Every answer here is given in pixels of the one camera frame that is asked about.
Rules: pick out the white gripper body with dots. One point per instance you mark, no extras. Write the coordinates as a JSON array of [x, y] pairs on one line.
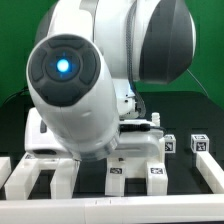
[[84, 135]]

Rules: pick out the white chair seat part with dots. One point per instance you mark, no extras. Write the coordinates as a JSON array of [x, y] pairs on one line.
[[140, 163]]

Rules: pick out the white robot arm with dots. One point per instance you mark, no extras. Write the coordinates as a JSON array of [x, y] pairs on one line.
[[88, 54]]

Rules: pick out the white tagged cube left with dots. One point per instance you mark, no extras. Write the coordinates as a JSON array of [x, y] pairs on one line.
[[170, 143]]

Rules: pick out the white tagged cube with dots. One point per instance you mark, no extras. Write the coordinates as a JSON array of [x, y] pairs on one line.
[[170, 143], [199, 142]]

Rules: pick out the white tagged cube right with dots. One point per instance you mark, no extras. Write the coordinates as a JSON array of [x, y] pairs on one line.
[[199, 142]]

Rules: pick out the white right fence bar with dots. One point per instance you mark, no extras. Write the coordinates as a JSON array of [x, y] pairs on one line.
[[210, 170]]

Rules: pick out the white fence bar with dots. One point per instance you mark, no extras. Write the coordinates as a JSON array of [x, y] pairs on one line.
[[5, 170], [128, 210], [210, 170]]

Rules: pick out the white front fence bar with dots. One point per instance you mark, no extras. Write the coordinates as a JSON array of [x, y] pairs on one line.
[[128, 210]]

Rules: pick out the white left fence bar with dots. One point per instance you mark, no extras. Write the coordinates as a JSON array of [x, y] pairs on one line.
[[5, 170]]

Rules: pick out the white chair back frame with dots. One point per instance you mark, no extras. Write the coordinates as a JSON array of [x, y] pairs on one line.
[[22, 180]]

